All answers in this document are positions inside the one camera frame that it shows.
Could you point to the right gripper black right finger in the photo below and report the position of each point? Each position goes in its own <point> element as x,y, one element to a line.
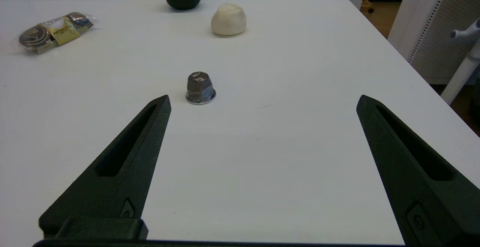
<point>423,187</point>

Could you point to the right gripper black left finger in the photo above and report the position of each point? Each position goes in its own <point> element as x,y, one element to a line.
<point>120,187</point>

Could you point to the white desk leg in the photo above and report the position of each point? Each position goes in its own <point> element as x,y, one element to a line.
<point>461,74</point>

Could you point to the brown coffee capsule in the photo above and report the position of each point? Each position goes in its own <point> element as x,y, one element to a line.
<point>199,87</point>

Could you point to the white pegboard panel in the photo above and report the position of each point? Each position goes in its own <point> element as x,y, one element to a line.
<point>438,33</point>

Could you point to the white steamed bun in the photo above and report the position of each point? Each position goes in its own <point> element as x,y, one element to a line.
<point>228,20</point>

